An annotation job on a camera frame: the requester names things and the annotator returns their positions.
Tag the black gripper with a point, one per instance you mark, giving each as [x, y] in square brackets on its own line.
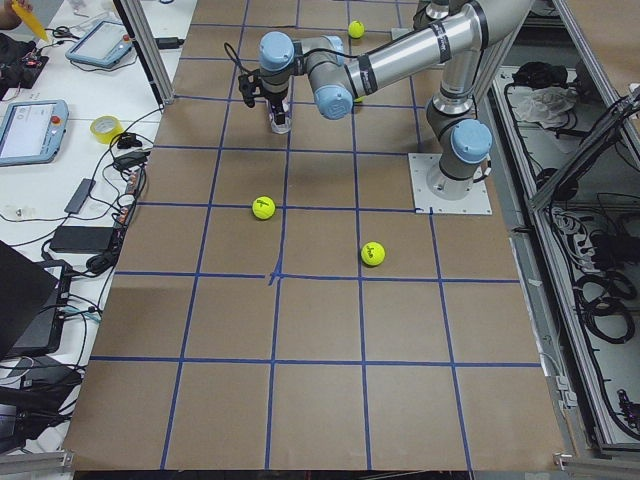
[276, 101]

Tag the clear tennis ball can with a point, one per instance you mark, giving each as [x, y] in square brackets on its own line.
[280, 129]

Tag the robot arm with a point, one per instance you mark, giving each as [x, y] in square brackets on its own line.
[456, 39]

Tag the tennis ball upper left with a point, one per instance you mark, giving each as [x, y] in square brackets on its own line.
[263, 207]

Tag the tennis ball lower right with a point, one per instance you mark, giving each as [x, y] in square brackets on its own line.
[356, 29]

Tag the tennis ball lower left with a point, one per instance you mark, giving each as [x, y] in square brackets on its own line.
[372, 254]

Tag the small black power brick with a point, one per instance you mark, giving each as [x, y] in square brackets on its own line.
[166, 43]

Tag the yellow tape roll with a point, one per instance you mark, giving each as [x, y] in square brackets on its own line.
[106, 128]

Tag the teach pendant far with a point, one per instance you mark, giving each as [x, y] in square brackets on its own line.
[104, 46]

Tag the teach pendant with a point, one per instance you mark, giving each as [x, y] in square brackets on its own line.
[104, 46]
[32, 132]

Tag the grey usb hub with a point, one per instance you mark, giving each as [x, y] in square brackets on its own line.
[79, 197]

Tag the black power adapter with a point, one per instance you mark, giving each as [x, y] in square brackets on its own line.
[81, 239]

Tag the teach pendant near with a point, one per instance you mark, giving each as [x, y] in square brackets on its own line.
[32, 132]

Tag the black laptop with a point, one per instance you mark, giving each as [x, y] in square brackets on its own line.
[32, 297]

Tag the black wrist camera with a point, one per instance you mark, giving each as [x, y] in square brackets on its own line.
[250, 87]

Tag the aluminium frame post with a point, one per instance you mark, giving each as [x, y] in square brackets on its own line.
[135, 22]

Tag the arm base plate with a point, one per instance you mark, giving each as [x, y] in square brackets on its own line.
[434, 193]

